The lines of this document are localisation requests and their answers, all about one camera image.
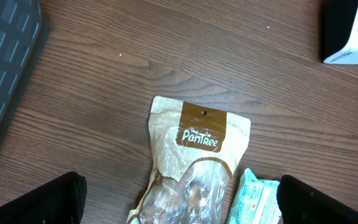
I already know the grey plastic shopping basket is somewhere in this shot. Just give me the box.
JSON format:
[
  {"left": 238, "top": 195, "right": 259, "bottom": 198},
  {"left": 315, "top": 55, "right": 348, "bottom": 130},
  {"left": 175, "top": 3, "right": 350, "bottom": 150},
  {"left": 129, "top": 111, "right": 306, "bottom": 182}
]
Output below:
[{"left": 0, "top": 0, "right": 50, "bottom": 190}]

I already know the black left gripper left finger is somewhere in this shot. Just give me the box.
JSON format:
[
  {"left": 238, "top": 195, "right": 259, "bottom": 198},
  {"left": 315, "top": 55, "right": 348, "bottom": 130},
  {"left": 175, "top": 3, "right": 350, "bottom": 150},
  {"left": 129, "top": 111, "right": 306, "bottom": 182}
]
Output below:
[{"left": 0, "top": 171, "right": 87, "bottom": 224}]

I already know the brown mushroom snack bag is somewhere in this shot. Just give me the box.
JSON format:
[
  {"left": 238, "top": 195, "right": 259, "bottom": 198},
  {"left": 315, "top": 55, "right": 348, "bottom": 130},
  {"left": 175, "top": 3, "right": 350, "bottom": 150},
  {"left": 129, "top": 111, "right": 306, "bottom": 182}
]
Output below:
[{"left": 127, "top": 96, "right": 251, "bottom": 224}]

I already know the white barcode scanner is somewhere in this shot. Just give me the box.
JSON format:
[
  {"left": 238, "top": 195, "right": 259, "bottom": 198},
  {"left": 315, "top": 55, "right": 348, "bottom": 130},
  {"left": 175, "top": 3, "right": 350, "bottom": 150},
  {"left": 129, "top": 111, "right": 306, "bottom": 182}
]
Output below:
[{"left": 323, "top": 0, "right": 358, "bottom": 65}]

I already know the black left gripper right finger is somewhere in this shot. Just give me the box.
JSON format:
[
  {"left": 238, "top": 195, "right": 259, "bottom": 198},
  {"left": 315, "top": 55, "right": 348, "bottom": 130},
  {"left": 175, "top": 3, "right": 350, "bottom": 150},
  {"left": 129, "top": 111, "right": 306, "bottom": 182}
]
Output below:
[{"left": 277, "top": 175, "right": 358, "bottom": 224}]

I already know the teal snack packet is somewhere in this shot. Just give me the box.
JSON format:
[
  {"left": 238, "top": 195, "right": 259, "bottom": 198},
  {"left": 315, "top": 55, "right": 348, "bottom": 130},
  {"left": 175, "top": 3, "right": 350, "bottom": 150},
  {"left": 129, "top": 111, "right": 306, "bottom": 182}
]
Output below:
[{"left": 226, "top": 168, "right": 282, "bottom": 224}]

